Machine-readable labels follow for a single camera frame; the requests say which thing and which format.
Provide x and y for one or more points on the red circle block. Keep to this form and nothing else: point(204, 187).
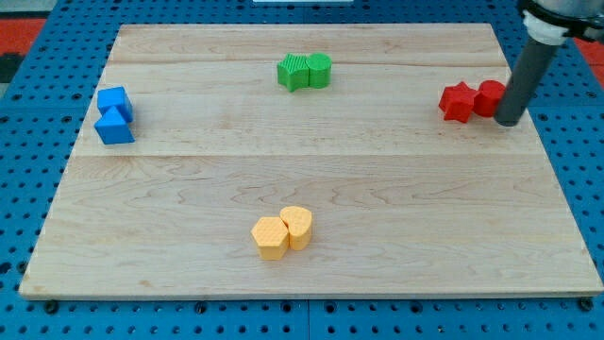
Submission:
point(489, 95)

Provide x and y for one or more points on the green star block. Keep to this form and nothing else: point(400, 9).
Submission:
point(293, 72)

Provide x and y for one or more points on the green circle block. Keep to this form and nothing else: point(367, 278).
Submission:
point(319, 65)

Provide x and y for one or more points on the red star block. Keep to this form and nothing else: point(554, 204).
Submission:
point(457, 102)

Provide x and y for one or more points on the wooden board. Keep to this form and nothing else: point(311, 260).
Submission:
point(405, 205)

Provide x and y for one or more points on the yellow heart block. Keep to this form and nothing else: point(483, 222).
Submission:
point(298, 221)

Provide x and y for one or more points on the yellow hexagon block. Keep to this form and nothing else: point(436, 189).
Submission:
point(271, 237)

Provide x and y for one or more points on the blue triangle block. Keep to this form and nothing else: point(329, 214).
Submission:
point(113, 129)

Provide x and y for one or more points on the blue cube block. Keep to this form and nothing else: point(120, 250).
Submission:
point(117, 98)

